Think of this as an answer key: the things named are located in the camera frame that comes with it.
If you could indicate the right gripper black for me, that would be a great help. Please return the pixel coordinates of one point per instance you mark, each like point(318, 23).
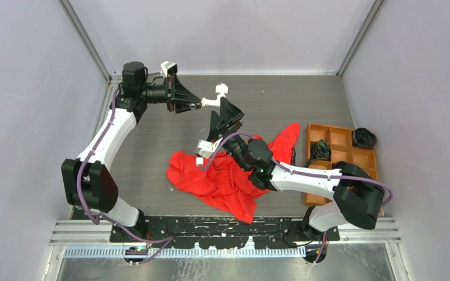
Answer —
point(230, 113)

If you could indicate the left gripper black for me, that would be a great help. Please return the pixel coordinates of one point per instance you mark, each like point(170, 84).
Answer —
point(183, 99)

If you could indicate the white faucet with chrome head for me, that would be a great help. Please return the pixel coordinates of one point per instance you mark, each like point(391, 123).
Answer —
point(221, 91)

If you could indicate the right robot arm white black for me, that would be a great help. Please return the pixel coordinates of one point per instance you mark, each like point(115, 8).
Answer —
point(355, 198)

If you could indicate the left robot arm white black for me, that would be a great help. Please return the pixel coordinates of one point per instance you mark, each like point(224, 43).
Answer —
point(87, 180)

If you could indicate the red cloth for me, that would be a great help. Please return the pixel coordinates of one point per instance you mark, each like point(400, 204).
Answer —
point(223, 185)

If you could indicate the orange compartment tray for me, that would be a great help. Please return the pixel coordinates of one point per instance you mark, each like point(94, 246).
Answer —
point(327, 145)

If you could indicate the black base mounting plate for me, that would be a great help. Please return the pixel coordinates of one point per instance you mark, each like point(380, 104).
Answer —
point(228, 232)

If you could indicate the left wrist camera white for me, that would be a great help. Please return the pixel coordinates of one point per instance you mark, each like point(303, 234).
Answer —
point(168, 68)

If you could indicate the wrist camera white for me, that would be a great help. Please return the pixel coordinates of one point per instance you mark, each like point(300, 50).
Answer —
point(168, 68)
point(205, 149)

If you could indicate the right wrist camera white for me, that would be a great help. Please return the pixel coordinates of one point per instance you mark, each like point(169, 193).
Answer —
point(205, 149)

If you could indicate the slotted cable duct grey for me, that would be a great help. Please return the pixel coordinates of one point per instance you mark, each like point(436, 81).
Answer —
point(132, 252)

